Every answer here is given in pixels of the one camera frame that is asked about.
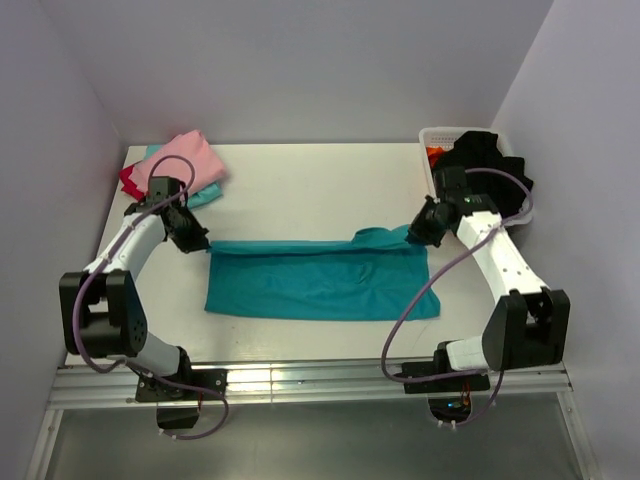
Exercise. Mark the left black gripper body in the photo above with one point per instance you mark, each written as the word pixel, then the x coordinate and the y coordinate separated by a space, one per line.
pixel 190 234

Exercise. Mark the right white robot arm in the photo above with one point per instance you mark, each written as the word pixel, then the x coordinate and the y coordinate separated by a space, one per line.
pixel 529 322

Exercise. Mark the folded light teal t shirt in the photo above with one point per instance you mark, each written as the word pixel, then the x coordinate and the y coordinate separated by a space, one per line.
pixel 199 199

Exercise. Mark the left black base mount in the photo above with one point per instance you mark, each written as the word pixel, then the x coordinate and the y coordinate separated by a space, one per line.
pixel 179 408

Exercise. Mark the aluminium rail frame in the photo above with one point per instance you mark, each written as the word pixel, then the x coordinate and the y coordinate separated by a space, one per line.
pixel 308 401

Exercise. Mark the folded pink t shirt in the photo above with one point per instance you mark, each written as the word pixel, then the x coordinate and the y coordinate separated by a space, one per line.
pixel 185 156

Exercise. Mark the folded red t shirt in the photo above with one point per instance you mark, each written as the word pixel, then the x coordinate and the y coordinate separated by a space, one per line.
pixel 131 184

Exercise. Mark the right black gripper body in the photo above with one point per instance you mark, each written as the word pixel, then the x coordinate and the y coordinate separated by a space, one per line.
pixel 427 227

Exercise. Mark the black t shirt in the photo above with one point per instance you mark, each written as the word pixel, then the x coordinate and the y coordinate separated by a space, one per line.
pixel 477 149

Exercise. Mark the white plastic basket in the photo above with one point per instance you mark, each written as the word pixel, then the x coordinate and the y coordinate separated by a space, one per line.
pixel 445 137

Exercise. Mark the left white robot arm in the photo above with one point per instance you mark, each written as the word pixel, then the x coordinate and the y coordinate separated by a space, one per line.
pixel 102 314

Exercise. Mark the orange t shirt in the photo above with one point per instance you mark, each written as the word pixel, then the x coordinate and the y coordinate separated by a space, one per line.
pixel 434 154

